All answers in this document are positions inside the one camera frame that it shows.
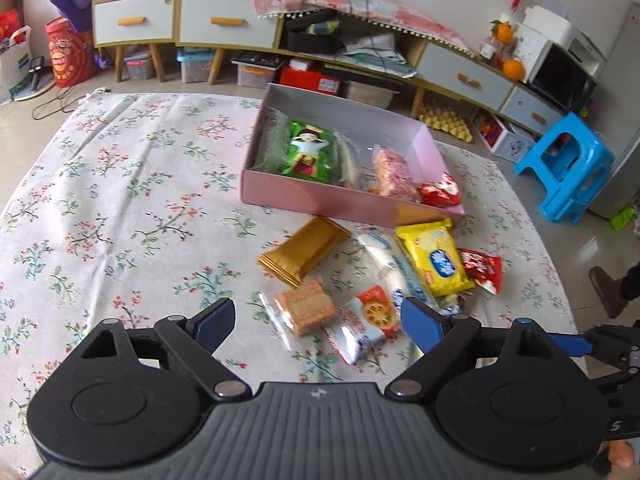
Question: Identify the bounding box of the red snack packet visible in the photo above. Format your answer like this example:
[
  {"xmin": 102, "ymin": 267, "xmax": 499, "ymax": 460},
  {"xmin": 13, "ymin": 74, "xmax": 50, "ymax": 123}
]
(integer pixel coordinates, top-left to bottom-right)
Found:
[{"xmin": 459, "ymin": 248, "xmax": 503, "ymax": 295}]

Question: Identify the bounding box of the pink marshmallow crisp packet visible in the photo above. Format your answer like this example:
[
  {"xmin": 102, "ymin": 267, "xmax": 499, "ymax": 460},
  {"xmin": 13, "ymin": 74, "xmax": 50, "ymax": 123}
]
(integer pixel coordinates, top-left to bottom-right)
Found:
[{"xmin": 372, "ymin": 145, "xmax": 420, "ymax": 203}]

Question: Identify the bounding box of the gold biscuit packet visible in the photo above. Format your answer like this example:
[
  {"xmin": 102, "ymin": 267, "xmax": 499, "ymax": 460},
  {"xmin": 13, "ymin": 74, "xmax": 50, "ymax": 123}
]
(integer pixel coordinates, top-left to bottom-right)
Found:
[{"xmin": 257, "ymin": 217, "xmax": 350, "ymax": 288}]

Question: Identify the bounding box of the orange fruit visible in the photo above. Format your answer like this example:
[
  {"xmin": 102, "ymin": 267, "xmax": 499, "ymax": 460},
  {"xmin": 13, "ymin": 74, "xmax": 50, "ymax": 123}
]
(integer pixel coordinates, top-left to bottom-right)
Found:
[
  {"xmin": 502, "ymin": 58, "xmax": 526, "ymax": 81},
  {"xmin": 491, "ymin": 20, "xmax": 514, "ymax": 47}
]

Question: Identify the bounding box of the pink cloth on cabinet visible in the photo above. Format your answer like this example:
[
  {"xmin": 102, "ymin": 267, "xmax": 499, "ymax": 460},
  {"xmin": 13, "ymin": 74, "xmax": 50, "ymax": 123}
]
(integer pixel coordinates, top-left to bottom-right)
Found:
[{"xmin": 253, "ymin": 0, "xmax": 474, "ymax": 58}]

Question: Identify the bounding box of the red shoe box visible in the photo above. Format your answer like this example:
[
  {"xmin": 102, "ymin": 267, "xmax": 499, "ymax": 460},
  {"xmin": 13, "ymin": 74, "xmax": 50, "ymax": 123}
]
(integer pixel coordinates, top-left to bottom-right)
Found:
[{"xmin": 278, "ymin": 58, "xmax": 341, "ymax": 96}]

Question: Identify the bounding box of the white shopping bag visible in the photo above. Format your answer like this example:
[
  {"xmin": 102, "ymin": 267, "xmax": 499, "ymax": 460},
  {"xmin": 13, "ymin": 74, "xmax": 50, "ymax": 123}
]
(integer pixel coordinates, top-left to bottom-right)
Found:
[{"xmin": 0, "ymin": 25, "xmax": 32, "ymax": 104}]

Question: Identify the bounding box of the floral tablecloth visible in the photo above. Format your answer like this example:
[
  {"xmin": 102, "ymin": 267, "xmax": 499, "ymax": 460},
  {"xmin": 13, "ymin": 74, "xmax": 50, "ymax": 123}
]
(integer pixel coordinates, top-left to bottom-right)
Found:
[{"xmin": 1, "ymin": 92, "xmax": 576, "ymax": 478}]

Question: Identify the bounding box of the white orange jam biscuit packet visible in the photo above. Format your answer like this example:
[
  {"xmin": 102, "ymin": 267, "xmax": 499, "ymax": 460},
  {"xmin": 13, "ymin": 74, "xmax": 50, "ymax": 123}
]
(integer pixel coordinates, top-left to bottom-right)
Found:
[{"xmin": 323, "ymin": 285, "xmax": 400, "ymax": 365}]

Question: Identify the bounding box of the silver grey wafer packet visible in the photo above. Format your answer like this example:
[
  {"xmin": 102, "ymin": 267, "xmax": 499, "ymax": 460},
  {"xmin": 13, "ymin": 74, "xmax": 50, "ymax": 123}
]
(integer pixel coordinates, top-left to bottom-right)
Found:
[{"xmin": 252, "ymin": 108, "xmax": 291, "ymax": 174}]

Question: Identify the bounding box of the orange fruit lower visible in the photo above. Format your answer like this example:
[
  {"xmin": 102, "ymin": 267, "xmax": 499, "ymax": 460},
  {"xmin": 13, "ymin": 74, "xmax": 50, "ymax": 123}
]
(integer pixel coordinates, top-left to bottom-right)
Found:
[{"xmin": 502, "ymin": 58, "xmax": 526, "ymax": 81}]

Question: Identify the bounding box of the black bag on shelf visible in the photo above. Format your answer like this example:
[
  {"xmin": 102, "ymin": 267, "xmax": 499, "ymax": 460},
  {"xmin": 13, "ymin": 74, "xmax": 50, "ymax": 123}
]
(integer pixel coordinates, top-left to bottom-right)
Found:
[{"xmin": 284, "ymin": 9, "xmax": 344, "ymax": 55}]

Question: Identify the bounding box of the wooden tv cabinet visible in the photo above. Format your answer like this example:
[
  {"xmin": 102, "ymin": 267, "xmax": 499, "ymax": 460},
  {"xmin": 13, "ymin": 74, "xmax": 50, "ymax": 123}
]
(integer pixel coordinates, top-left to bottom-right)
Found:
[{"xmin": 92, "ymin": 0, "xmax": 563, "ymax": 134}]

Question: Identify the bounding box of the yellow egg tray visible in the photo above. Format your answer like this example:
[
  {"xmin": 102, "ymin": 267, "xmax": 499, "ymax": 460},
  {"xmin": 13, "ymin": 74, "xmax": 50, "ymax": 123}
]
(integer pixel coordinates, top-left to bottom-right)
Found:
[{"xmin": 419, "ymin": 100, "xmax": 473, "ymax": 143}]

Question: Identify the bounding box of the red festive bag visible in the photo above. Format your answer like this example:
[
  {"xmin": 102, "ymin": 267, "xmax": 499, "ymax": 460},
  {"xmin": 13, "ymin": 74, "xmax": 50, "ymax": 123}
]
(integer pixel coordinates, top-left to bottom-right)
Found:
[{"xmin": 46, "ymin": 16, "xmax": 99, "ymax": 89}]

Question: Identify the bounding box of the pink cardboard box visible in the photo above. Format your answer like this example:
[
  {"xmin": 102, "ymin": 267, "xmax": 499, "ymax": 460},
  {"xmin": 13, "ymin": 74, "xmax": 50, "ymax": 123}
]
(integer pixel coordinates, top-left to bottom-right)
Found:
[{"xmin": 240, "ymin": 84, "xmax": 465, "ymax": 228}]

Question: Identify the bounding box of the orange fruit upper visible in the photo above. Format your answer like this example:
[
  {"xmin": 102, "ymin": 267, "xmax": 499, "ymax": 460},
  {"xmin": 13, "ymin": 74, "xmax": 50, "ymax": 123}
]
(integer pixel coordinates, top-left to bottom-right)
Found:
[{"xmin": 491, "ymin": 20, "xmax": 514, "ymax": 47}]

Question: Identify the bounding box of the white long bread packet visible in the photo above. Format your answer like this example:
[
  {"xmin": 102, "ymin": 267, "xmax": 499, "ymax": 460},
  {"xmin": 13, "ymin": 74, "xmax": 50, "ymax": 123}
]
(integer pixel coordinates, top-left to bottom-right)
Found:
[{"xmin": 334, "ymin": 132, "xmax": 363, "ymax": 191}]

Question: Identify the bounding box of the small white blue packet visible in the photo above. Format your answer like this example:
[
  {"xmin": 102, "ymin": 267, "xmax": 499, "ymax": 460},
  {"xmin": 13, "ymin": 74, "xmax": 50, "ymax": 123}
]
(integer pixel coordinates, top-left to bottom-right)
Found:
[{"xmin": 357, "ymin": 233, "xmax": 445, "ymax": 314}]

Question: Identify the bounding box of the blue plastic stool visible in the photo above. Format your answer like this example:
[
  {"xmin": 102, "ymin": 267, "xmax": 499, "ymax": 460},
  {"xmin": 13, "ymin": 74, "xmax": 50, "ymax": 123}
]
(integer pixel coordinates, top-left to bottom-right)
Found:
[{"xmin": 514, "ymin": 113, "xmax": 614, "ymax": 224}]

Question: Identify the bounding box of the red white candy packet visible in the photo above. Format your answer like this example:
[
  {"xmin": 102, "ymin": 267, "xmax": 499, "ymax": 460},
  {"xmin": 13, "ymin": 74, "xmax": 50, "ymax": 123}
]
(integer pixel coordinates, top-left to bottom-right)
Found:
[{"xmin": 418, "ymin": 172, "xmax": 461, "ymax": 208}]

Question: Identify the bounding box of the yellow cracker packet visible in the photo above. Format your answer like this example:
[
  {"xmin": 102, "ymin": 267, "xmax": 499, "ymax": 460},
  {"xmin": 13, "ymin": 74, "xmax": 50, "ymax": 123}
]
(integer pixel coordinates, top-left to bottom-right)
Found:
[{"xmin": 395, "ymin": 218, "xmax": 475, "ymax": 297}]

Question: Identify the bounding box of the clear wafer block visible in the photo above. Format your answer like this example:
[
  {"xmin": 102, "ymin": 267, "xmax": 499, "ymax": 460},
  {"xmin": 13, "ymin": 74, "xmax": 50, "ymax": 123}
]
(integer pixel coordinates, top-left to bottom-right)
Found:
[{"xmin": 258, "ymin": 278, "xmax": 337, "ymax": 351}]

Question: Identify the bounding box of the person's right hand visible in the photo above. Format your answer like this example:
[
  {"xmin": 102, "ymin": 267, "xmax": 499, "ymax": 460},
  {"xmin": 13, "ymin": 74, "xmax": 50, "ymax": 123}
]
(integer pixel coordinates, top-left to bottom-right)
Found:
[{"xmin": 608, "ymin": 440, "xmax": 636, "ymax": 470}]

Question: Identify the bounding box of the microwave oven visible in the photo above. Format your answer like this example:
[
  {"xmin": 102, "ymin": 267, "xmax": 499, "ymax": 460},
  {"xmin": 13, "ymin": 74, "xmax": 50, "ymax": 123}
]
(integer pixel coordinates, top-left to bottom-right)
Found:
[{"xmin": 513, "ymin": 23, "xmax": 597, "ymax": 113}]

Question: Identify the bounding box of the green snack packet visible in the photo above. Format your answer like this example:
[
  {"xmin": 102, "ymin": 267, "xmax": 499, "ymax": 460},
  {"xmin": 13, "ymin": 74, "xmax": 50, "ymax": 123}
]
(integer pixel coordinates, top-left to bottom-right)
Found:
[{"xmin": 280, "ymin": 119, "xmax": 336, "ymax": 184}]

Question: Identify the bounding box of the white box with clock print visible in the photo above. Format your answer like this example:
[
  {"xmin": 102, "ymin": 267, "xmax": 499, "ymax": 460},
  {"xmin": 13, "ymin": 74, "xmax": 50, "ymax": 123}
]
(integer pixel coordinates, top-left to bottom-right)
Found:
[{"xmin": 473, "ymin": 108, "xmax": 535, "ymax": 164}]

